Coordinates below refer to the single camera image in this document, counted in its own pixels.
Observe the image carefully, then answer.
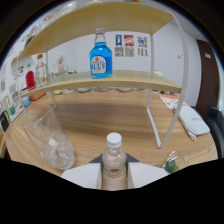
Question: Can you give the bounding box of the clear bottle with red label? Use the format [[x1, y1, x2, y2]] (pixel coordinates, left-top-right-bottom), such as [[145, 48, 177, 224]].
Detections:
[[101, 132, 128, 179]]

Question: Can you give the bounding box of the glass bowl of limes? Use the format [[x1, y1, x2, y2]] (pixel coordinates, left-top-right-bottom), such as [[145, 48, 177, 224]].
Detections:
[[162, 150, 190, 174]]

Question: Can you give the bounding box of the clear glass with ice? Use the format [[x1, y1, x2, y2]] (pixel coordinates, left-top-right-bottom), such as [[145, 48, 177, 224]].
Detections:
[[21, 104, 76, 171]]

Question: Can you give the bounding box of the white zip pouch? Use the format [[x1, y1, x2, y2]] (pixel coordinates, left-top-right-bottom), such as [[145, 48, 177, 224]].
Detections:
[[173, 104, 212, 141]]

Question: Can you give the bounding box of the orange printed paper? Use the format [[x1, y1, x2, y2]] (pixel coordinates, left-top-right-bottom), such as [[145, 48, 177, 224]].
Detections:
[[159, 94, 183, 111]]

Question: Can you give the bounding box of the black chair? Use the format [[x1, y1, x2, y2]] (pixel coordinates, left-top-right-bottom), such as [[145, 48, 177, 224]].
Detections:
[[203, 106, 224, 158]]

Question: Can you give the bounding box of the orange pot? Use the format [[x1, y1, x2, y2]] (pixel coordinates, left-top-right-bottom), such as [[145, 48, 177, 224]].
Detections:
[[29, 91, 47, 101]]

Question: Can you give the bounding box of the small light blue bottle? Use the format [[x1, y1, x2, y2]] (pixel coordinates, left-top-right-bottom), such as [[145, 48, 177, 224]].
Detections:
[[22, 96, 31, 108]]

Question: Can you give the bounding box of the black handbag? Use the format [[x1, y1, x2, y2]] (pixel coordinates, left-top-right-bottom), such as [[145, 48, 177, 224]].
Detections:
[[0, 110, 10, 133]]

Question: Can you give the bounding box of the white two-tier wooden shelf rack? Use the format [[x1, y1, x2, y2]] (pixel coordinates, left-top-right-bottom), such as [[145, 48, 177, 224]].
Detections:
[[11, 1, 190, 149]]

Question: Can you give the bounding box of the red liquid bottle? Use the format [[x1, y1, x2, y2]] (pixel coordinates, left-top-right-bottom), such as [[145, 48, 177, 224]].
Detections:
[[25, 70, 37, 92]]

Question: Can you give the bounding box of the clear bottle with orange cap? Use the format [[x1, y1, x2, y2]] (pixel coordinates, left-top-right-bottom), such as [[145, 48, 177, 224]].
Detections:
[[34, 53, 48, 88]]

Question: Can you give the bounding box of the brown door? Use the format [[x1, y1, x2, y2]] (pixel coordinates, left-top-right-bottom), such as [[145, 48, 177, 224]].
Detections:
[[194, 39, 213, 118]]

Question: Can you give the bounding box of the blue liquid bottle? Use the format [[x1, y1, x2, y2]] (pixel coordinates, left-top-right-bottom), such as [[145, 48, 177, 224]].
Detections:
[[89, 28, 114, 80]]

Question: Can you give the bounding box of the multicolour wall poster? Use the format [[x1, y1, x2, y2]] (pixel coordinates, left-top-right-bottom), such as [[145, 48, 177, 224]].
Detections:
[[137, 35, 149, 57]]

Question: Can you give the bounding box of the red wall poster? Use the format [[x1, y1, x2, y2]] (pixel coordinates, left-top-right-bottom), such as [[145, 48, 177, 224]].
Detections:
[[123, 34, 135, 58]]

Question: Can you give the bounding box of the blue wall poster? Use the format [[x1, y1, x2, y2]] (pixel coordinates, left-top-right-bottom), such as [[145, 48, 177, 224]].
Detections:
[[114, 34, 123, 57]]

